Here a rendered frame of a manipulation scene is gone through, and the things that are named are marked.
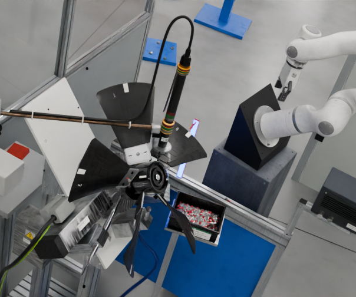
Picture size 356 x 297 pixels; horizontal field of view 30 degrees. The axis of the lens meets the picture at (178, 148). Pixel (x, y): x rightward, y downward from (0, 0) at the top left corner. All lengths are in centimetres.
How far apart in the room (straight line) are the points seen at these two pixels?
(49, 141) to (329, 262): 222
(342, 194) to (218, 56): 307
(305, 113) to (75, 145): 98
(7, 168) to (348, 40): 139
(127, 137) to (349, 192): 87
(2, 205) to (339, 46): 143
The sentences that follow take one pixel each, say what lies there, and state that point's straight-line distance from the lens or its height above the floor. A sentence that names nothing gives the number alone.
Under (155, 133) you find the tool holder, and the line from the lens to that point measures 236.
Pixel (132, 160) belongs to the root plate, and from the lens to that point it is 241.
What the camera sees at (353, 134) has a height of 53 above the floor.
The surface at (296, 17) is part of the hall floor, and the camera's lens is 650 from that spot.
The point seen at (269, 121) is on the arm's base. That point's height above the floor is 114.
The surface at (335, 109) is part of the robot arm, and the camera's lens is 276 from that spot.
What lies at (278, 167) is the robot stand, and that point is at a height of 93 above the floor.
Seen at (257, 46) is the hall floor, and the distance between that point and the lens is 582.
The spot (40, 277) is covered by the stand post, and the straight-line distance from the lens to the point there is 301.
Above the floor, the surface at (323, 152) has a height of 30.
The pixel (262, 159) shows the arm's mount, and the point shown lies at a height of 100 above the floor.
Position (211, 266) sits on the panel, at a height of 45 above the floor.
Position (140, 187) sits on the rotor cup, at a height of 120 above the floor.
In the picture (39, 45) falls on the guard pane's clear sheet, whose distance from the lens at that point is 287.
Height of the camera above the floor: 282
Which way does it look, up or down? 39 degrees down
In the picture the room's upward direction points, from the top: 17 degrees clockwise
